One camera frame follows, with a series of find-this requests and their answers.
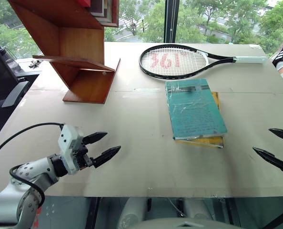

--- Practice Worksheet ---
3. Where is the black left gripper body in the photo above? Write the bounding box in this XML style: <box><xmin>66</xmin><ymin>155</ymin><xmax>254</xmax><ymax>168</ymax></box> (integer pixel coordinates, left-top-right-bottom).
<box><xmin>72</xmin><ymin>140</ymin><xmax>95</xmax><ymax>170</ymax></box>

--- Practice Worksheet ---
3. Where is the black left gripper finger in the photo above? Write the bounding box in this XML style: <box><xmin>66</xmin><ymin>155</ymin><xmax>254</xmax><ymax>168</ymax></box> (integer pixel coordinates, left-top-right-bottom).
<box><xmin>91</xmin><ymin>146</ymin><xmax>121</xmax><ymax>168</ymax></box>
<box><xmin>81</xmin><ymin>131</ymin><xmax>108</xmax><ymax>146</ymax></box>

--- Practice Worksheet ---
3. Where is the yellow book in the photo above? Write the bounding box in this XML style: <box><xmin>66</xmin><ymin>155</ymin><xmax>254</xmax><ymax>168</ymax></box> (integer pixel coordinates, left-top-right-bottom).
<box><xmin>174</xmin><ymin>91</ymin><xmax>226</xmax><ymax>149</ymax></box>

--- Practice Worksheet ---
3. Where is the teal book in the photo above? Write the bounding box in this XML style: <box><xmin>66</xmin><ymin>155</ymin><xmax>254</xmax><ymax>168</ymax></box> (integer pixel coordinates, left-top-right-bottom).
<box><xmin>165</xmin><ymin>78</ymin><xmax>228</xmax><ymax>141</ymax></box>

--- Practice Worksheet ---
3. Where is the brown wooden bookshelf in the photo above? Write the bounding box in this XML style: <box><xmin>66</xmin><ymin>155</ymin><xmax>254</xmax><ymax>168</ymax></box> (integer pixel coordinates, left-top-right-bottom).
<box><xmin>7</xmin><ymin>0</ymin><xmax>121</xmax><ymax>104</ymax></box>

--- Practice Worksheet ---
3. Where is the black slanted stand leg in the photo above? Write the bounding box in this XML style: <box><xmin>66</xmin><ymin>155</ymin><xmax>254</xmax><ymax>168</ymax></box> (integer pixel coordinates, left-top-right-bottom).
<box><xmin>262</xmin><ymin>207</ymin><xmax>283</xmax><ymax>229</ymax></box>

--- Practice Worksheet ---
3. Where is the black table leg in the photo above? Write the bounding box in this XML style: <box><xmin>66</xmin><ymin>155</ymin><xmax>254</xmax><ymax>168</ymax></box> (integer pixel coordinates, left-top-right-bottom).
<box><xmin>85</xmin><ymin>197</ymin><xmax>101</xmax><ymax>229</ymax></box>
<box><xmin>224</xmin><ymin>197</ymin><xmax>241</xmax><ymax>227</ymax></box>

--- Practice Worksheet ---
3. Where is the white rounded cylinder under table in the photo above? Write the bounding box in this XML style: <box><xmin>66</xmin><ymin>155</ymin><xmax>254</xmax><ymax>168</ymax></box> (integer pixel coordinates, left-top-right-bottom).
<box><xmin>182</xmin><ymin>198</ymin><xmax>214</xmax><ymax>220</ymax></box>
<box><xmin>118</xmin><ymin>197</ymin><xmax>149</xmax><ymax>229</ymax></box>

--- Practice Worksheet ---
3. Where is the grey side desk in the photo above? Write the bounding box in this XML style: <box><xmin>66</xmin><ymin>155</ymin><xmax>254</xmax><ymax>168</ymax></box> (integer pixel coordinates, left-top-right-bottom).
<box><xmin>15</xmin><ymin>58</ymin><xmax>47</xmax><ymax>83</ymax></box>

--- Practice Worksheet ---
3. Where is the dark bunch of keys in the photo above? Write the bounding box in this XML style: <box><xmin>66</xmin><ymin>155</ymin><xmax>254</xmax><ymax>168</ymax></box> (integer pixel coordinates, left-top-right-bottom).
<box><xmin>29</xmin><ymin>59</ymin><xmax>42</xmax><ymax>70</ymax></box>

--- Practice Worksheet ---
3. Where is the grey rounded robot body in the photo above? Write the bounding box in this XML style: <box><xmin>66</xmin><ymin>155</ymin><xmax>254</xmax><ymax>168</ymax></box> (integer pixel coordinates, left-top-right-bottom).
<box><xmin>131</xmin><ymin>217</ymin><xmax>243</xmax><ymax>229</ymax></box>

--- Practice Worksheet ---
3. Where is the black white tennis racket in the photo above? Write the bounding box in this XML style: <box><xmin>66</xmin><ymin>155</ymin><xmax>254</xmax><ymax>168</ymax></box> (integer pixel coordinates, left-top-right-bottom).
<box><xmin>139</xmin><ymin>45</ymin><xmax>268</xmax><ymax>80</ymax></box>

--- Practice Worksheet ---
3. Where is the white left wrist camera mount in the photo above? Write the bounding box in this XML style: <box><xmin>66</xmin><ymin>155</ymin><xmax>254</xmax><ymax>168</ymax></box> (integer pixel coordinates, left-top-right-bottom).
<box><xmin>58</xmin><ymin>124</ymin><xmax>84</xmax><ymax>175</ymax></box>

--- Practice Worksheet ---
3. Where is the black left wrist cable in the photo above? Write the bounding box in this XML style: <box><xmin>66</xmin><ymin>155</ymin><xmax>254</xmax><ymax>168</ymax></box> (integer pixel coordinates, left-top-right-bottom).
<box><xmin>0</xmin><ymin>122</ymin><xmax>65</xmax><ymax>165</ymax></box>

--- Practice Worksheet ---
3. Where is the black left elbow cable loop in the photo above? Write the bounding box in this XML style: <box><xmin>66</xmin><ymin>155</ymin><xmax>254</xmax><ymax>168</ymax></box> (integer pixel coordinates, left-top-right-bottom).
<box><xmin>9</xmin><ymin>164</ymin><xmax>46</xmax><ymax>213</ymax></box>

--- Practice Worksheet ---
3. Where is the black window frame post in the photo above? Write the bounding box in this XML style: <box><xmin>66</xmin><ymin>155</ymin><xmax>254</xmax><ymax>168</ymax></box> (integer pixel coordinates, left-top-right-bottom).
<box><xmin>163</xmin><ymin>0</ymin><xmax>181</xmax><ymax>44</ymax></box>

